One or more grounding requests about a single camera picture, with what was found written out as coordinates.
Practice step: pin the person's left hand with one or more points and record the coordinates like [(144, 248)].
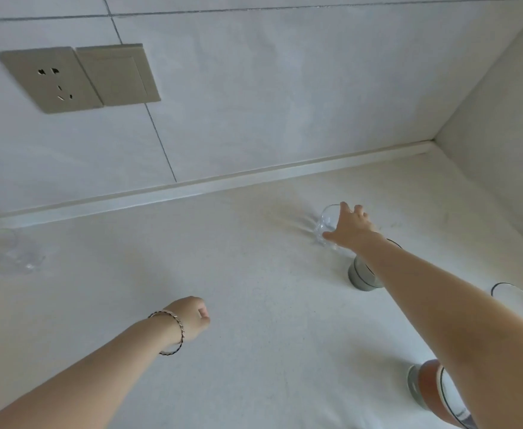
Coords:
[(189, 316)]

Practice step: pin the person's right hand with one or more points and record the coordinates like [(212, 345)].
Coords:
[(354, 231)]

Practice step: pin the person's left thumb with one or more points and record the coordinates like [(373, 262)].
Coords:
[(203, 314)]

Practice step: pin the person's right thumb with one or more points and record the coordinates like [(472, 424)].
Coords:
[(330, 236)]

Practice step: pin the small clear drinking glass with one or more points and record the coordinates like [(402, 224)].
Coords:
[(326, 223)]

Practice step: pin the person's right forearm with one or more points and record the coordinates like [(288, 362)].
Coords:
[(449, 317)]

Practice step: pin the person's left forearm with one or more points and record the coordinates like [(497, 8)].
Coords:
[(87, 379)]

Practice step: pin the brown and grey ceramic cup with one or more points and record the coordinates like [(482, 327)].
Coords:
[(426, 384)]

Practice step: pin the dark-rimmed clear glass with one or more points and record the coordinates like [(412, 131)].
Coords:
[(517, 303)]

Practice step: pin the clear glass bowl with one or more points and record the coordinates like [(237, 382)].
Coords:
[(11, 254)]

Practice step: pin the beige wall switch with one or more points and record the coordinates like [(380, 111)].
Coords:
[(117, 75)]

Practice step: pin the beige wall power socket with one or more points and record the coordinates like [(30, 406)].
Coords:
[(49, 80)]

